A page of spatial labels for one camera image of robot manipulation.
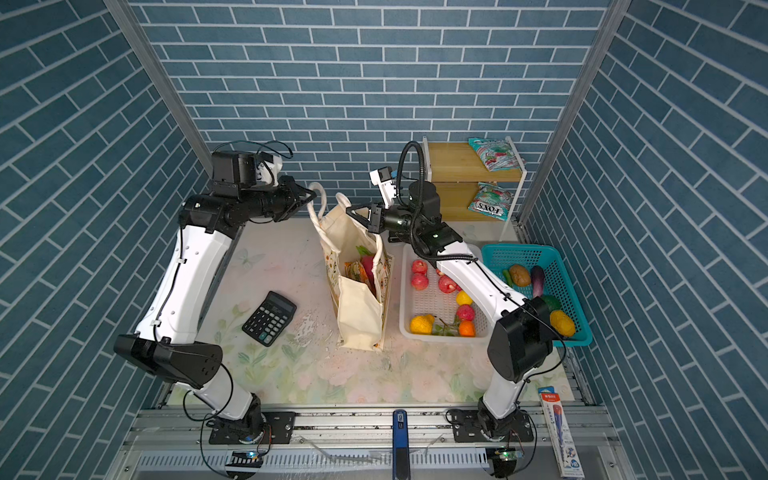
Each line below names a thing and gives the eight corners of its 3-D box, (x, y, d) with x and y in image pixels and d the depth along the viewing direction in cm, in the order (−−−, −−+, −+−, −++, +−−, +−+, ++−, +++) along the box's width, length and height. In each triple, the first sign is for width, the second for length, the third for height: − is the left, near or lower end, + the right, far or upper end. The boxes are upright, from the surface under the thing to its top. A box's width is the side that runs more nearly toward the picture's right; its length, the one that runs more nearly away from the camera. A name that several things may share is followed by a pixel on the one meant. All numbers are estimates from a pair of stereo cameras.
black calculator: (240, 334, 91) (237, 331, 89) (272, 294, 100) (270, 291, 98) (271, 349, 88) (269, 346, 86) (301, 306, 97) (300, 303, 95)
